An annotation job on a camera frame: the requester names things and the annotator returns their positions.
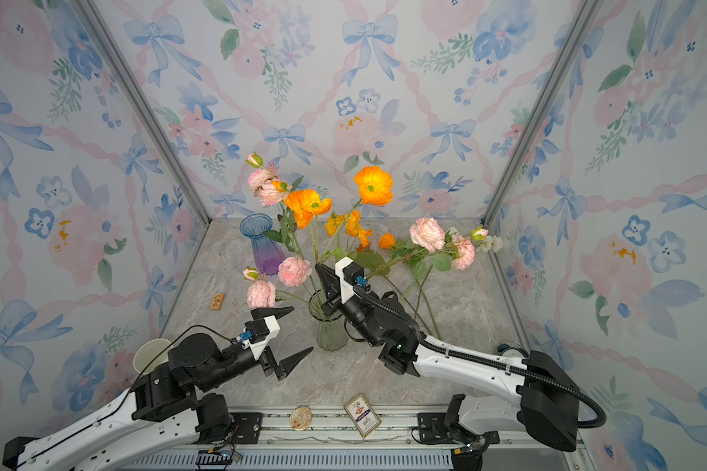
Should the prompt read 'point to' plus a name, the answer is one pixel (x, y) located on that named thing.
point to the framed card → (362, 415)
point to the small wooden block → (217, 301)
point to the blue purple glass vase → (267, 252)
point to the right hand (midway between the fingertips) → (321, 265)
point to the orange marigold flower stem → (419, 289)
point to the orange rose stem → (386, 240)
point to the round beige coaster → (300, 418)
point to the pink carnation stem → (262, 294)
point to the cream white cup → (157, 348)
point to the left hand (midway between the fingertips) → (300, 326)
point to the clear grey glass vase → (332, 333)
